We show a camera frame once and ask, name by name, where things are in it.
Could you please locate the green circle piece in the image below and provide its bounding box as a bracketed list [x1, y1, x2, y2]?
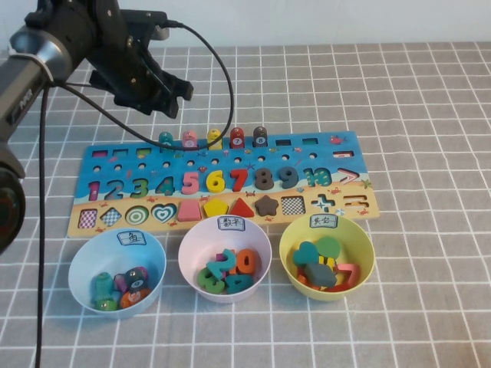
[315, 235, 341, 260]

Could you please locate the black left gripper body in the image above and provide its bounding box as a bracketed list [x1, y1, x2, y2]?
[90, 0, 166, 116]

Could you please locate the brown fish peg piece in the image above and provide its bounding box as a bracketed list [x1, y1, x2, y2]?
[252, 126, 269, 149]

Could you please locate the green number three piece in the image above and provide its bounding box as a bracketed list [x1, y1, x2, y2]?
[197, 267, 227, 297]

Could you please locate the yellow pentagon piece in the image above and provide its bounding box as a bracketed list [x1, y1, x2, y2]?
[203, 199, 230, 219]

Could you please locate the teal number two piece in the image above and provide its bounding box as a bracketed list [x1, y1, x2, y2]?
[206, 248, 237, 280]

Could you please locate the colourful wooden puzzle board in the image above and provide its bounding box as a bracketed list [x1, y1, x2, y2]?
[67, 131, 381, 238]

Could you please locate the pale pink bowl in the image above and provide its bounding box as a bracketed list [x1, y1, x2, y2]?
[178, 216, 273, 304]

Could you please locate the red fish peg piece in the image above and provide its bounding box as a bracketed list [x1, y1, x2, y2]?
[229, 127, 246, 150]

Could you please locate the thin black camera cable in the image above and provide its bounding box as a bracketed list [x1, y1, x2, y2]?
[63, 21, 235, 151]

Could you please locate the light blue bowl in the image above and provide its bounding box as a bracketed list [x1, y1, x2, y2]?
[68, 228, 167, 320]

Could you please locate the orange fish piece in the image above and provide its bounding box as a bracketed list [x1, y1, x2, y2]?
[120, 289, 149, 310]

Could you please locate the pink number five piece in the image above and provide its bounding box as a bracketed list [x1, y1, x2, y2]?
[180, 171, 201, 196]

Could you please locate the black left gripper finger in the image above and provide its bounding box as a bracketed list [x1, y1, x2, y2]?
[153, 94, 180, 119]
[160, 74, 195, 100]

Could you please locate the brown star piece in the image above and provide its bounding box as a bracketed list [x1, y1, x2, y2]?
[255, 195, 280, 217]

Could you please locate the orange number ten piece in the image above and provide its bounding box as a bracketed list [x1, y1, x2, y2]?
[229, 248, 257, 275]

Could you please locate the teal striped fish piece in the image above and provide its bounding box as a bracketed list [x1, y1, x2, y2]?
[91, 271, 116, 307]

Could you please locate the yellow-green bowl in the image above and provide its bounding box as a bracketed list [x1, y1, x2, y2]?
[278, 215, 375, 302]

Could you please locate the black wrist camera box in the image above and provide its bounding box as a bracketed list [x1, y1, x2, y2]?
[122, 10, 170, 43]

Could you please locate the slate diamond piece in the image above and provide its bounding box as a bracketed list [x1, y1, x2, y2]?
[305, 262, 338, 288]

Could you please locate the pink greater-than sign piece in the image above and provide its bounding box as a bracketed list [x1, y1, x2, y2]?
[333, 263, 362, 287]

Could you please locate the brown number eight piece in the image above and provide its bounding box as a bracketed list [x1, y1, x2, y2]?
[255, 167, 275, 192]

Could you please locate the teal number four piece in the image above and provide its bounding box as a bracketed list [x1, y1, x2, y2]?
[224, 272, 255, 295]

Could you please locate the slate fish piece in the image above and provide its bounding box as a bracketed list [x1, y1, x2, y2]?
[124, 267, 149, 294]

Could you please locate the grey grid tablecloth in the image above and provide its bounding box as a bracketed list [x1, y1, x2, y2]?
[0, 40, 491, 368]

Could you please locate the red triangle piece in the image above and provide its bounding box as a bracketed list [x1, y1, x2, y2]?
[229, 197, 255, 218]

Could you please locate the orange shape piece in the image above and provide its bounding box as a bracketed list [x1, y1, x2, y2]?
[297, 268, 319, 291]

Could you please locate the pink trapezoid piece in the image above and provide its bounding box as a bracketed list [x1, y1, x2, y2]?
[176, 201, 203, 222]

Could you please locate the teal heart piece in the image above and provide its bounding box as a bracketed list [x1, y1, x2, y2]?
[292, 241, 321, 268]

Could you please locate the slate number nine piece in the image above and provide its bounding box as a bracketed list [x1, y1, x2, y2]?
[278, 166, 299, 189]

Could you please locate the red number seven piece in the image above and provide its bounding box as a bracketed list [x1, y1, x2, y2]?
[229, 169, 249, 192]

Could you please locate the yellow number six piece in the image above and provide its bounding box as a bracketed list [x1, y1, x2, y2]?
[206, 169, 226, 194]

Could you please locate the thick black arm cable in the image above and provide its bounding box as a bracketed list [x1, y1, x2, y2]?
[34, 78, 53, 368]

